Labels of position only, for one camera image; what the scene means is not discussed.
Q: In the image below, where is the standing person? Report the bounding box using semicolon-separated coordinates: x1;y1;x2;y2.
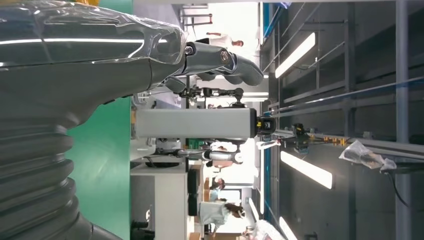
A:
196;31;245;49

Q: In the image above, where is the white cabinet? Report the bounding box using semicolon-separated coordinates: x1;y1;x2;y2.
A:
130;163;188;240

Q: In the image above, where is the bending person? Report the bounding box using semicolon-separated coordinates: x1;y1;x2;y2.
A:
198;201;247;234

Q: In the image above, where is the ceiling light panel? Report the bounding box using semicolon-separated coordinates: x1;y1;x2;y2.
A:
278;216;299;240
280;150;333;190
274;32;317;79

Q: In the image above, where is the clear plastic bag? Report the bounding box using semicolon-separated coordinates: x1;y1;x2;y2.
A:
338;139;397;172

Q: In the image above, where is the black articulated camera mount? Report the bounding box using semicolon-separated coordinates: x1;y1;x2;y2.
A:
179;86;247;109

